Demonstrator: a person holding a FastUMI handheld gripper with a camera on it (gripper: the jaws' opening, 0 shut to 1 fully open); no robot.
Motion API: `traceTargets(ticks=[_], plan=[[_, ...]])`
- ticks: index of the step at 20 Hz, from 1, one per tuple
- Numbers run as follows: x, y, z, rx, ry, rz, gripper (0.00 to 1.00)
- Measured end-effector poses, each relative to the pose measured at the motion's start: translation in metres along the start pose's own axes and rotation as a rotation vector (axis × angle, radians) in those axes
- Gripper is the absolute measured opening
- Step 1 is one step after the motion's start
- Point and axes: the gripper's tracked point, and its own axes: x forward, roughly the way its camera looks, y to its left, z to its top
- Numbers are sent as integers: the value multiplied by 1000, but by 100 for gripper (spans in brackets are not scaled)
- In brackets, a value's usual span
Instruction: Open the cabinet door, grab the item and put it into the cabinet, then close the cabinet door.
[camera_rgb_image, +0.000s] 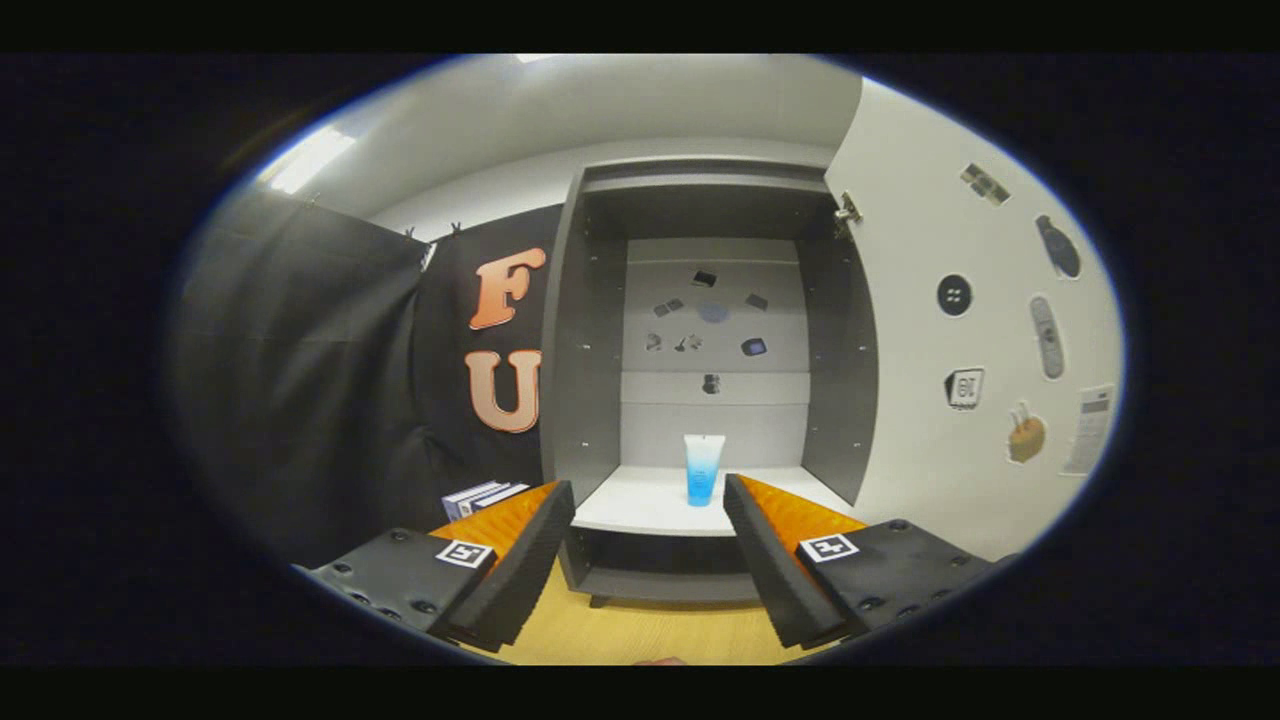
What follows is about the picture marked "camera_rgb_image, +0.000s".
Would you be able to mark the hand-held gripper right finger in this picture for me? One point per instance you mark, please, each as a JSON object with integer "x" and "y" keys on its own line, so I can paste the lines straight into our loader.
{"x": 770, "y": 570}

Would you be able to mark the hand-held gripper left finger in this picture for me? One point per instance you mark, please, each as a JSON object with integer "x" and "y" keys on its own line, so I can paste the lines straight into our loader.
{"x": 522, "y": 570}

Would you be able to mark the blue and white tube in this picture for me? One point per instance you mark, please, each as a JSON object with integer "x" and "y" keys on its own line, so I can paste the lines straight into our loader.
{"x": 703, "y": 470}

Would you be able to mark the dark box with white top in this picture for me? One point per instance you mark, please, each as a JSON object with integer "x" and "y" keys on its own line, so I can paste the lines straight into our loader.
{"x": 485, "y": 496}

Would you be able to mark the grey cabinet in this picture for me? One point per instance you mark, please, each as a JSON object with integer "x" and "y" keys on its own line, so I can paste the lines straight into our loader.
{"x": 590, "y": 350}

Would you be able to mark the black backdrop cloth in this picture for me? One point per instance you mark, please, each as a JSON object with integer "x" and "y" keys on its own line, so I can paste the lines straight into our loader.
{"x": 300, "y": 400}

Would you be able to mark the metal door hinge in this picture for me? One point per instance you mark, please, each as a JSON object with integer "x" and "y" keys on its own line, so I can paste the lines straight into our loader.
{"x": 848, "y": 212}

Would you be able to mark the ceiling light strip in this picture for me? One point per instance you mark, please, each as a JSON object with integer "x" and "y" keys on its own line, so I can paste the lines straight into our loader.
{"x": 310, "y": 160}

